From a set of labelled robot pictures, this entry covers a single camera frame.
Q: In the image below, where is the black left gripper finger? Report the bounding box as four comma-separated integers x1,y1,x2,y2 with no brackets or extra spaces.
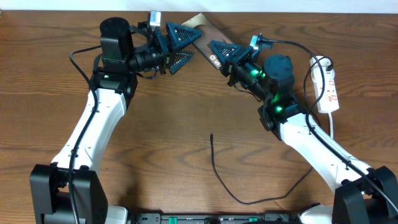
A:
166,22,201,51
169,50,195,75

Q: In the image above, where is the Galaxy S25 Ultra smartphone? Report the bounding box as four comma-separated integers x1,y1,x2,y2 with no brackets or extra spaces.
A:
182,13,233,70

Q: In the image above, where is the black charging cable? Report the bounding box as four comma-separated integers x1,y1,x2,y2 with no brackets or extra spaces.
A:
210,132,313,206

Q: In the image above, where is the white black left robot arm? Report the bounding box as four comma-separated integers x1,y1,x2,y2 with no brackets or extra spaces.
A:
30,11,201,223

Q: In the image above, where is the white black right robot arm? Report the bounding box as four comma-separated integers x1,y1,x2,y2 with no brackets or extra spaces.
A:
208,36,397,223

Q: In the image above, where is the white power strip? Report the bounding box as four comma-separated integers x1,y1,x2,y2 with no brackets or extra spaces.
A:
310,55,340,114

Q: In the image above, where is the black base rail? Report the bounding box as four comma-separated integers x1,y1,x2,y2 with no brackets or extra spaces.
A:
126,213,302,224

